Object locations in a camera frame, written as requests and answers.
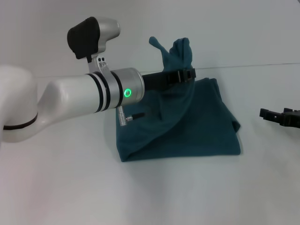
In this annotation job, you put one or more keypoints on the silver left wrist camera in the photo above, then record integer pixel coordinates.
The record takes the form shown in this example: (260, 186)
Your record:
(91, 37)

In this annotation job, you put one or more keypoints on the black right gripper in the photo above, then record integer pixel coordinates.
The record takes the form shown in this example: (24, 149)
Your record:
(291, 119)

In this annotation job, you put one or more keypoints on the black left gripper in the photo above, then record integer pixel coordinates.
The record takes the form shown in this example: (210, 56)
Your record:
(157, 80)

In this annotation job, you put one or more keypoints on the teal blue printed t-shirt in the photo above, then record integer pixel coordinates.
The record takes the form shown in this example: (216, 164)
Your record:
(182, 122)

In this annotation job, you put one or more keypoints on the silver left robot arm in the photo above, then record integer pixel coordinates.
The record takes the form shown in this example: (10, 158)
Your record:
(58, 103)

